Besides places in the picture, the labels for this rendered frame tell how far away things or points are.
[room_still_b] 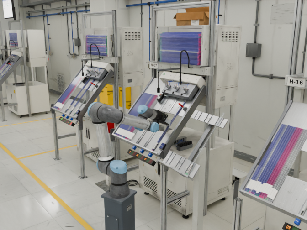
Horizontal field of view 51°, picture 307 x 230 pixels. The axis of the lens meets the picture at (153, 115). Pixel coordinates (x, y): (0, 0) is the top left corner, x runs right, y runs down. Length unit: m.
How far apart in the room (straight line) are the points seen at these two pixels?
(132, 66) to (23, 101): 3.40
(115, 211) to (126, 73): 2.08
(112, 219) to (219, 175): 1.25
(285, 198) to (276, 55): 2.36
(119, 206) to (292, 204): 1.09
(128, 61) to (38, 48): 3.25
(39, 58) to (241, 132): 4.31
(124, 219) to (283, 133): 1.20
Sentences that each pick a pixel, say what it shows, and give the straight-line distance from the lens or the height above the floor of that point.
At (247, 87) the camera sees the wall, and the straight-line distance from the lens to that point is 4.29.
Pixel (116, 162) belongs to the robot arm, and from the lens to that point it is 2.28.
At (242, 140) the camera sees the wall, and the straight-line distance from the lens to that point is 4.47.
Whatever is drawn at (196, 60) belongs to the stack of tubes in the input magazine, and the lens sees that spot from 2.74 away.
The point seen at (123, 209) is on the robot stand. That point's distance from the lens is 2.31.
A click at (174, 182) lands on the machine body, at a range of 3.01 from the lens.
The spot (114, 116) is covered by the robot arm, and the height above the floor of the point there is 1.12.
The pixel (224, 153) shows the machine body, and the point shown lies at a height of 0.54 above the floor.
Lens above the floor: 1.65
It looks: 14 degrees down
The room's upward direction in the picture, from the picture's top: straight up
